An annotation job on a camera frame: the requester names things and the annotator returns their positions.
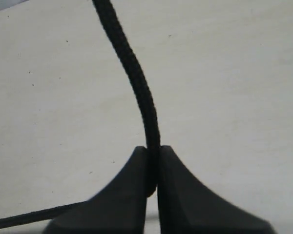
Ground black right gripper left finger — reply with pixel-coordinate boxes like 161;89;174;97
43;146;147;234

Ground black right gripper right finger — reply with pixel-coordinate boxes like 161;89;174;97
157;146;275;234

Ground black braided rope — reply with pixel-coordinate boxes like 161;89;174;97
0;0;161;230

